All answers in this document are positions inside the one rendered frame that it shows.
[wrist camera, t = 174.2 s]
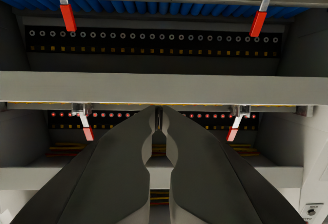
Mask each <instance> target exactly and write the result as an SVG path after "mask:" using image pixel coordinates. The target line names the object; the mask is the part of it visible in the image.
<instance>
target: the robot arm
mask: <svg viewBox="0 0 328 224"><path fill-rule="evenodd" d="M158 119H159V126H160V131H162V132H163V133H164V134H165V136H166V137H167V139H166V156H167V157H168V158H169V159H170V161H171V162H172V164H173V166H174V169H173V170H172V172H171V176H170V190H169V209H170V219H171V224H307V223H306V222H305V221H304V219H303V218H302V217H301V216H300V214H299V213H298V212H297V211H296V209H295V208H294V207H293V206H292V205H291V204H290V203H289V201H288V200H287V199H286V198H285V197H284V196H283V195H282V194H281V193H280V192H279V191H278V190H277V189H276V188H275V187H274V186H273V185H272V184H271V183H270V182H269V181H268V180H267V179H265V178H264V177H263V176H262V175H261V174H260V173H259V172H258V171H257V170H256V169H255V168H254V167H253V166H252V165H250V164H249V163H248V162H247V161H246V160H245V159H244V158H243V157H242V156H241V155H240V154H239V153H238V152H237V151H235V150H234V149H233V148H232V147H231V146H230V145H229V144H228V143H221V142H220V141H219V140H218V139H216V138H215V137H214V136H213V135H212V134H211V133H210V132H209V131H207V130H206V129H205V128H203V127H202V126H200V125H199V124H198V123H196V122H194V121H193V120H191V119H189V118H188V117H186V116H184V115H183V114H181V113H179V112H178V111H176V110H174V109H173V108H171V107H169V106H166V105H162V106H155V105H150V106H149V107H147V108H145V109H143V110H142V111H140V112H138V113H136V114H135V115H133V116H131V117H130V118H128V119H126V120H124V121H123V122H121V123H119V124H118V125H116V126H115V127H113V128H112V129H110V130H109V131H108V132H107V133H105V134H104V135H103V136H102V137H101V138H100V139H99V140H98V141H97V142H96V143H89V144H88V145H87V146H86V147H85V148H84V149H83V150H82V151H81V152H79V153H78V154H77V155H76V156H75V157H74V158H73V159H72V160H71V161H70V162H69V163H68V164H67V165H65V166H64V167H63V168H62V169H61V170H60V171H59V172H58V173H57V174H56V175H55V176H54V177H53V178H52V179H50V180H49V181H48V182H47V183H46V184H45V185H44V186H43V187H42V188H41V189H40V190H39V191H38V192H37V193H36V194H35V195H34V196H33V197H32V198H31V199H30V200H29V201H28V202H27V203H26V204H25V205H24V207H23V208H22V209H21V210H20V211H19V212H18V214H17V215H16V216H15V217H14V219H13V220H12V221H11V222H10V224H148V223H149V209H150V173H149V171H148V170H147V168H146V166H145V164H146V162H147V161H148V159H149V158H150V157H151V155H152V135H153V133H154V132H155V131H157V129H158Z"/></svg>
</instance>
